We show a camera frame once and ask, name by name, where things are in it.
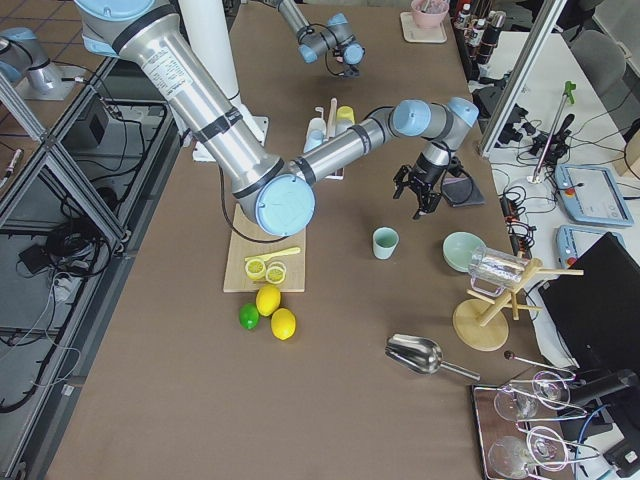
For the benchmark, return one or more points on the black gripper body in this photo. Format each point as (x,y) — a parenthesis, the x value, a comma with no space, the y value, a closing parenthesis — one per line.
(428,180)
(350,69)

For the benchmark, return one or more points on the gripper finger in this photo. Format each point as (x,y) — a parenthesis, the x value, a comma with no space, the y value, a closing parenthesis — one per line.
(427,204)
(400,183)

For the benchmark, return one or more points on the mint green cup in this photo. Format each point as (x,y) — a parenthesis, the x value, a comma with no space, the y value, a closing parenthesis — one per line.
(384,242)

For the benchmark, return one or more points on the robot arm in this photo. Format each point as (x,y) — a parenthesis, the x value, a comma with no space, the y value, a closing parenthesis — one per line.
(275,194)
(335,37)

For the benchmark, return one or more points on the yellow cup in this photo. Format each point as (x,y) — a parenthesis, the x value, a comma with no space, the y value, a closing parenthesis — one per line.
(345,115)

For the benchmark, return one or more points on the cream white cup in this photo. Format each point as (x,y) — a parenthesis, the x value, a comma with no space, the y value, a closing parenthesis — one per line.
(317,124)

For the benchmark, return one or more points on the light blue cup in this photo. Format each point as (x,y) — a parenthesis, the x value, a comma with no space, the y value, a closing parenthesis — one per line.
(314,139)

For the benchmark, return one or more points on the grey folded cloth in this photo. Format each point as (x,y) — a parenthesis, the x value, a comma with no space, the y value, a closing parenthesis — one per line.
(462,192)

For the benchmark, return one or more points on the green bowl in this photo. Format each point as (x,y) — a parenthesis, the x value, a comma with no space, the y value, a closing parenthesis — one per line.
(458,248)

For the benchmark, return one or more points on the cream plastic tray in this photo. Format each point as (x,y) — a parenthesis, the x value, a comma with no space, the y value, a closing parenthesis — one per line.
(412,33)

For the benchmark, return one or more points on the pink bowl with ice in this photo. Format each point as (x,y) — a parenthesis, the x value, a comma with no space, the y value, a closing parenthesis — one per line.
(428,14)

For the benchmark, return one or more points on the clear glass pitcher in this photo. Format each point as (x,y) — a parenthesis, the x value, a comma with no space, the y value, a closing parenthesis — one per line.
(493,271)

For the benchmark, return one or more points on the wooden mug tree stand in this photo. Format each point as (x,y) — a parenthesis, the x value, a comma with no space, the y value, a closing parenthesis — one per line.
(480,322)

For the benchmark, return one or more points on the blue teach pendant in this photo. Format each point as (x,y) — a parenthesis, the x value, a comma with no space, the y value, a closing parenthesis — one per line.
(573,241)
(591,196)

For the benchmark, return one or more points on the metal scoop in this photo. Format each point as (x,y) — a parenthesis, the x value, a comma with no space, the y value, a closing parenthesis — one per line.
(422,355)

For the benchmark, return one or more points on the yellow plastic knife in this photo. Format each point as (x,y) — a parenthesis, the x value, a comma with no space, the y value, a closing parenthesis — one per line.
(276,254)

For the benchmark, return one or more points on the lemon slice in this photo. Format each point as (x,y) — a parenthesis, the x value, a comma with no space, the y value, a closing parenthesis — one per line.
(255,270)
(276,273)

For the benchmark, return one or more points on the wooden cutting board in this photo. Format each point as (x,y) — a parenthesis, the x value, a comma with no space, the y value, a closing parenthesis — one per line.
(235,279)

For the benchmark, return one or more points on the reacher grabber stick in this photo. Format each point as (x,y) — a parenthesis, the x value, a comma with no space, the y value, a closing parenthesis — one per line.
(567,97)

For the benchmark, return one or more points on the whole yellow lemon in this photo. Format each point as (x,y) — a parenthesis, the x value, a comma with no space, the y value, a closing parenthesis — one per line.
(283,324)
(268,300)

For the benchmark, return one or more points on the green lime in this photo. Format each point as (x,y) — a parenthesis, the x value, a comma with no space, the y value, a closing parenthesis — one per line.
(249,316)

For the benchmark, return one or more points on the black laptop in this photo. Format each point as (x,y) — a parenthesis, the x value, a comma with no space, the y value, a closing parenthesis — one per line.
(597,314)

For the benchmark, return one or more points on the wine glass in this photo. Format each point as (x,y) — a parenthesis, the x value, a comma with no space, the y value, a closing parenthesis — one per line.
(521,399)
(541,451)

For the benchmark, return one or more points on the white wire cup rack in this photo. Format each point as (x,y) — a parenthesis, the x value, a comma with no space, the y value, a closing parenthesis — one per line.
(330,119)

